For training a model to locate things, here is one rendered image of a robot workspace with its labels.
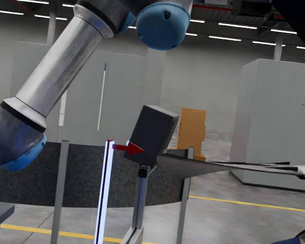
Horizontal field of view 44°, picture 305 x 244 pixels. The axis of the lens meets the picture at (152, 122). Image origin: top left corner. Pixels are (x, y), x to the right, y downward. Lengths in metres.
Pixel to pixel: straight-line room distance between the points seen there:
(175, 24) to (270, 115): 6.37
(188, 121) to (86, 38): 7.88
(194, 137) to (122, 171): 6.36
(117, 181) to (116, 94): 4.30
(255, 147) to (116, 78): 2.73
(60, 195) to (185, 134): 6.56
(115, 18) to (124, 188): 1.74
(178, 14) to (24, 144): 0.49
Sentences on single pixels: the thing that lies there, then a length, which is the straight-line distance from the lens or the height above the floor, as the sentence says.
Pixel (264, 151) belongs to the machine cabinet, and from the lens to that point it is 6.90.
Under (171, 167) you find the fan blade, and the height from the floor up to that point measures 1.15.
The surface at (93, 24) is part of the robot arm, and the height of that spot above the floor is 1.43.
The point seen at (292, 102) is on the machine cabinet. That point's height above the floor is 1.55.
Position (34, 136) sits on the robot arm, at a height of 1.16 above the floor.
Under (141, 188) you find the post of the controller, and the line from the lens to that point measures 1.21.
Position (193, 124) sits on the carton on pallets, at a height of 0.88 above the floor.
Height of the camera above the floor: 1.27
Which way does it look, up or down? 3 degrees down
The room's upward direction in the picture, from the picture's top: 7 degrees clockwise
